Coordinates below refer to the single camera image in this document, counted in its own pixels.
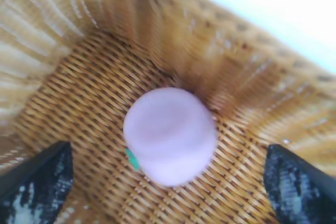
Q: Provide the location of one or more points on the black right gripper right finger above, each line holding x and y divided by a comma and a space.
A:
296, 184

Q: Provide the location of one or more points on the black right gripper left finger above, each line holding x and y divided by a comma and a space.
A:
39, 182

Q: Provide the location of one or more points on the pink toy peach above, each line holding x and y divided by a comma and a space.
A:
170, 137

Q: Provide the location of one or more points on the brown woven wicker basket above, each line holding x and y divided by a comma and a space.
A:
92, 90

